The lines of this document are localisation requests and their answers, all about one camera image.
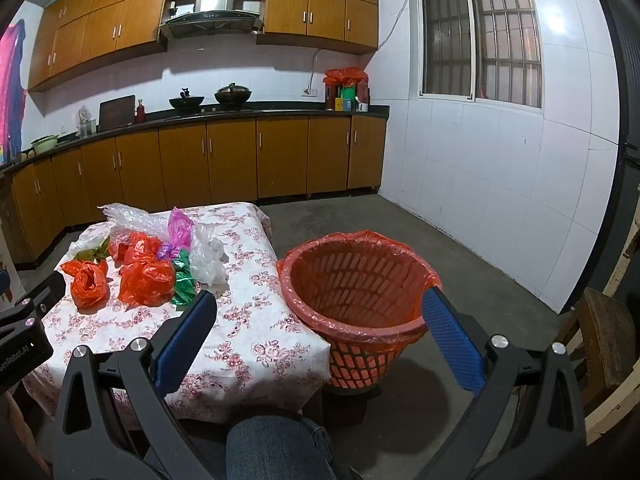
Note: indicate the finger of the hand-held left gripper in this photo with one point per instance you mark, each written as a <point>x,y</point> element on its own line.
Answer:
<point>47,290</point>

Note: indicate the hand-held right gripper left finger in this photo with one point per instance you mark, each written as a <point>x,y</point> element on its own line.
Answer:
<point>182,340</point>

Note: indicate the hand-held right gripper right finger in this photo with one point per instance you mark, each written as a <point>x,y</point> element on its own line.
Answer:
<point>452,340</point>

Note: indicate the olive green plastic bag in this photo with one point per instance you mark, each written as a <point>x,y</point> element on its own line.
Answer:
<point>95,252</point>

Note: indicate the large white plastic bag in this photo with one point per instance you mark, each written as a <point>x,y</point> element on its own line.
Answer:
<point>205,260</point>

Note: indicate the purple plastic bag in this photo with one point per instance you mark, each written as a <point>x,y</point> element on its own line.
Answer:
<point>167,251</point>

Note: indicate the red plastic lattice basket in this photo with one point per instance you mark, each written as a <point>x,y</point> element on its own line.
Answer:
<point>355,362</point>

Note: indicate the clear bubble wrap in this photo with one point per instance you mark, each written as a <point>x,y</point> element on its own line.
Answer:
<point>130,217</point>

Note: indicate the pink plastic bag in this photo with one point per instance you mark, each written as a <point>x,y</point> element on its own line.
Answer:
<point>180,227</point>

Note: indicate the person's left forearm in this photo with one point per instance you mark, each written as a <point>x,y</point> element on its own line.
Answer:
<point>7,420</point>

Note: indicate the white appliance with stickers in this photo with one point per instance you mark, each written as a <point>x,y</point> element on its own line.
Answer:
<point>7,260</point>

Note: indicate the table with floral cloth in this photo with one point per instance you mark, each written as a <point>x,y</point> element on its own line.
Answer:
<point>250,310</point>

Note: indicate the dark stool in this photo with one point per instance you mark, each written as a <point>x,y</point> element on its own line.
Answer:
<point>350,410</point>

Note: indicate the person's jeans leg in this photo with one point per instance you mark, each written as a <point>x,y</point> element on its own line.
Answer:
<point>275,445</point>

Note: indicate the green basin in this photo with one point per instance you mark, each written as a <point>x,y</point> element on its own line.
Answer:
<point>45,145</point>

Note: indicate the brown wooden chair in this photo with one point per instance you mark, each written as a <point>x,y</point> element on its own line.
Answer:
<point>600,325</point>

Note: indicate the glass jar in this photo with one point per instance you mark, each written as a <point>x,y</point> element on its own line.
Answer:
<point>86,125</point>

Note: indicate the wooden base cabinets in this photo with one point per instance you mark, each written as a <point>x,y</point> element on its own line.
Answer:
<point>230,160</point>

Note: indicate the dark cutting board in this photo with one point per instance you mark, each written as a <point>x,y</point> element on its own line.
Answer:
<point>117,114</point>

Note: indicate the red bottle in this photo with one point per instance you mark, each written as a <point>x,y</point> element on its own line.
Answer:
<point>140,112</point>

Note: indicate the pink hanging cloth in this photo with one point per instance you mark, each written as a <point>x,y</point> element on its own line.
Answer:
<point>11,90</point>

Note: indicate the black wok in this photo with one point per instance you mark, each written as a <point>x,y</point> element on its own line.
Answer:
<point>186,102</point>

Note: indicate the dark pot with lid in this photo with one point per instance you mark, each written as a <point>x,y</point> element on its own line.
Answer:
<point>232,95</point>

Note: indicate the black kitchen countertop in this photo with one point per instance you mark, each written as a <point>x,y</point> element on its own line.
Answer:
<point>300,111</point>

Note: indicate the green canister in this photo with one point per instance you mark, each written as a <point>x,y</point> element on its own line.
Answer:
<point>348,95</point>

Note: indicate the red container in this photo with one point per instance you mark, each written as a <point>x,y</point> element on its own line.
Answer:
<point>331,97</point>

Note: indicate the red bag over containers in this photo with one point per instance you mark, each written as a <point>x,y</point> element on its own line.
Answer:
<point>345,76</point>

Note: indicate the barred sliding window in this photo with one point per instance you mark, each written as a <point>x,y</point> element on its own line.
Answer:
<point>450,45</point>

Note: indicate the white wall socket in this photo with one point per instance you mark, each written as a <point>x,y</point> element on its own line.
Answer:
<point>310,92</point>

